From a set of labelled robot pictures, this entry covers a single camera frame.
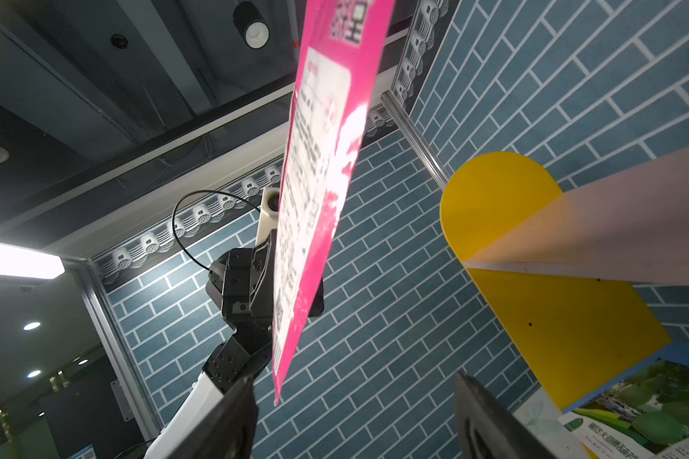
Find green gourd seed packet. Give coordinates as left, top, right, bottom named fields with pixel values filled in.
left=559, top=359, right=689, bottom=458

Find left corner aluminium post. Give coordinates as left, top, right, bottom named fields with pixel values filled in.
left=381, top=90, right=449, bottom=191

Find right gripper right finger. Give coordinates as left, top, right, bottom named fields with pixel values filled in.
left=455, top=372, right=554, bottom=459

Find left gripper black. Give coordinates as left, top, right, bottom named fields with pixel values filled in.
left=206, top=229, right=282, bottom=333

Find yellow wooden shelf unit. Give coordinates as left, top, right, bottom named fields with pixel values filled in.
left=440, top=146, right=689, bottom=458

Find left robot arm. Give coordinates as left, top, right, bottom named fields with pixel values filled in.
left=145, top=231, right=279, bottom=458

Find pink-bordered seed packet back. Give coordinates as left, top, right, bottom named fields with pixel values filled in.
left=272, top=0, right=394, bottom=393

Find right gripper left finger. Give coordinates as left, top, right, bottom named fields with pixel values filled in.
left=166, top=375, right=258, bottom=458

